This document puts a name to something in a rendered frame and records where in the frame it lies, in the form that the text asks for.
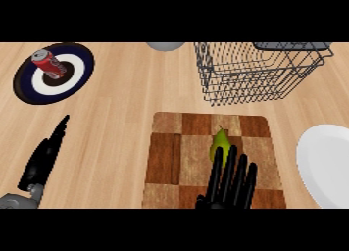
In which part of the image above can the checkered wooden cutting board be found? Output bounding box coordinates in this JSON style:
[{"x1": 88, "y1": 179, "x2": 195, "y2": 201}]
[{"x1": 140, "y1": 111, "x2": 288, "y2": 210}]

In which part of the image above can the grey round object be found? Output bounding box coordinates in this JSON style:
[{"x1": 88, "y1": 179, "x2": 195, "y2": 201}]
[{"x1": 146, "y1": 41, "x2": 186, "y2": 52}]

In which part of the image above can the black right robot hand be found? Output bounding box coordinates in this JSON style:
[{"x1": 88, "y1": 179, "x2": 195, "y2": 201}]
[{"x1": 193, "y1": 144, "x2": 258, "y2": 210}]

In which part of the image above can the navy and white round plate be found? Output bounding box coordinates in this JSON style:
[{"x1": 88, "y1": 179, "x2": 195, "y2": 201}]
[{"x1": 11, "y1": 42, "x2": 97, "y2": 106}]

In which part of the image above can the red soda can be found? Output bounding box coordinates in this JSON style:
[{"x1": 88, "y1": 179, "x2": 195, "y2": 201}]
[{"x1": 30, "y1": 49, "x2": 69, "y2": 80}]

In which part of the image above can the dark wire basket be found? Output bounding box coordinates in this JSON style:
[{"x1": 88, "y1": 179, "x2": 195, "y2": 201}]
[{"x1": 192, "y1": 41, "x2": 335, "y2": 107}]

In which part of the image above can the green pear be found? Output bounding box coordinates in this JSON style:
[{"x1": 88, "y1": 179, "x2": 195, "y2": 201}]
[{"x1": 208, "y1": 125, "x2": 231, "y2": 169}]

